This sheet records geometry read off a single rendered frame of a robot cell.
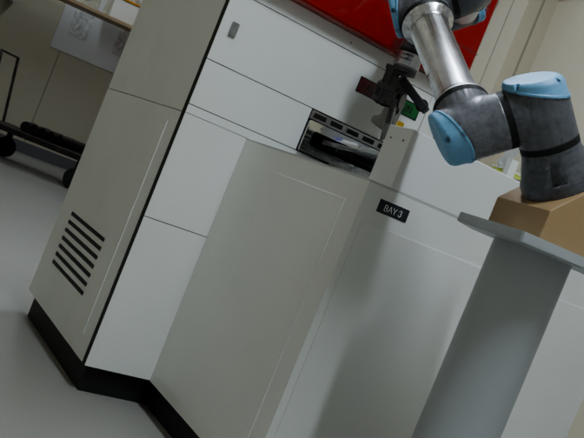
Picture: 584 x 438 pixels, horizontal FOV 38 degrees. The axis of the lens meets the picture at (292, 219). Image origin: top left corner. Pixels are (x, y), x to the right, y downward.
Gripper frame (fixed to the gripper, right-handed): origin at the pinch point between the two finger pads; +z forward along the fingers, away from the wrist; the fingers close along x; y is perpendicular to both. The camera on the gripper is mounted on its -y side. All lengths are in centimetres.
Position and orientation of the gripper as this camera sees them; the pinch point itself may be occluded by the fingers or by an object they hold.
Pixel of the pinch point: (385, 136)
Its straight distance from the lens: 245.6
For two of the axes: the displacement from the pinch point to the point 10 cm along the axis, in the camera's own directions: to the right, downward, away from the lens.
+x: -2.9, -0.8, -9.5
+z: -3.7, 9.3, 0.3
